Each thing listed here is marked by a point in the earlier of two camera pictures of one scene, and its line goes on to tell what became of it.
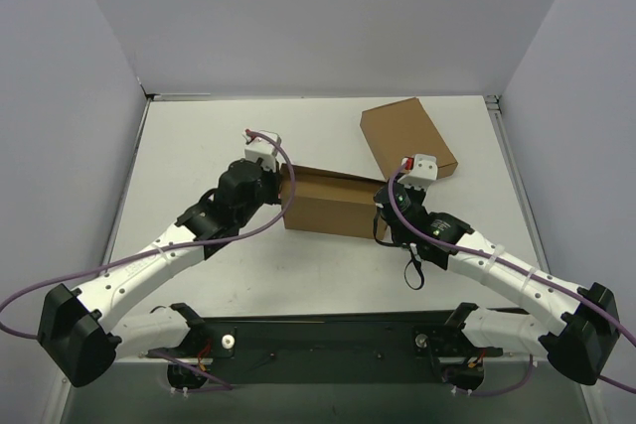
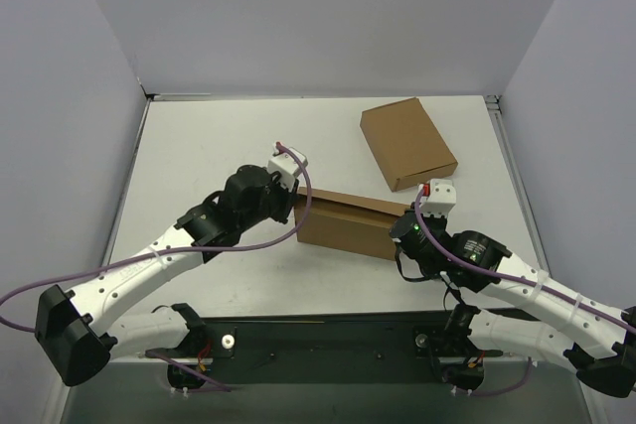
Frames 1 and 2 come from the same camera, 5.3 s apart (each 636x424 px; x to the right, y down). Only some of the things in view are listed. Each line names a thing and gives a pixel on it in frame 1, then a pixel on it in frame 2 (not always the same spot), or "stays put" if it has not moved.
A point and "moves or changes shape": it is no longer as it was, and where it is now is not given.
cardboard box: (334, 204) moves or changes shape
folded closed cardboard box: (401, 130) stays put
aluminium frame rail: (499, 116) stays put
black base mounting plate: (324, 348) stays put
